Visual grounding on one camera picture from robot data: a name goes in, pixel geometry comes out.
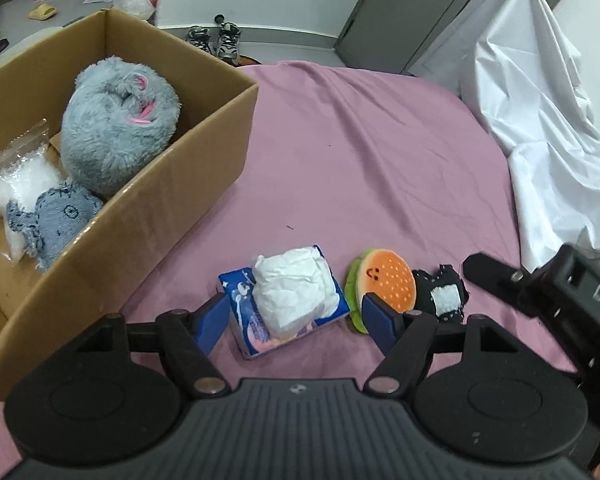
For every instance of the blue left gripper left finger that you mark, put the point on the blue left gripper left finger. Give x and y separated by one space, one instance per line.
209 322

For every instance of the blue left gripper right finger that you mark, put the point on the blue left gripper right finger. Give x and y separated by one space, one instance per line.
382 322

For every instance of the grey fluffy plush toy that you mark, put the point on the grey fluffy plush toy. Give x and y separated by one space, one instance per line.
120 117

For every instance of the clear bag of stuffing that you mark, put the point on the clear bag of stuffing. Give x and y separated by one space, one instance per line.
26 171

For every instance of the blue tissue pack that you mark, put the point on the blue tissue pack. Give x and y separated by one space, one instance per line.
249 331

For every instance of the hamburger plush toy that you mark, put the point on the hamburger plush toy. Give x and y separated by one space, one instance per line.
384 273

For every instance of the black white fabric patch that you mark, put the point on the black white fabric patch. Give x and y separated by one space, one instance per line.
442 294

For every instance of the pink bed sheet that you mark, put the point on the pink bed sheet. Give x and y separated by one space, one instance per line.
346 160

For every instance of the brown cardboard box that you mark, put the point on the brown cardboard box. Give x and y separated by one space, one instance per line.
99 271

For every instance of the grey knitted small toy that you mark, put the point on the grey knitted small toy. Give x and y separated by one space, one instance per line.
60 214

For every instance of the white draped cloth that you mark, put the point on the white draped cloth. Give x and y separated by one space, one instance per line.
510 63

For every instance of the zebra pattern sneaker right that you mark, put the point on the zebra pattern sneaker right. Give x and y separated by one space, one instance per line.
227 41

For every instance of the zebra pattern sneaker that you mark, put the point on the zebra pattern sneaker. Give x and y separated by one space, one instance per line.
200 38
227 41

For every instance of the zebra pattern sneaker left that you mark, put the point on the zebra pattern sneaker left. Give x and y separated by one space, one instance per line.
200 38

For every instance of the grey door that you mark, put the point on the grey door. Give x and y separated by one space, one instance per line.
389 35

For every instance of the yellow slipper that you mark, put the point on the yellow slipper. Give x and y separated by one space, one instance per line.
42 12

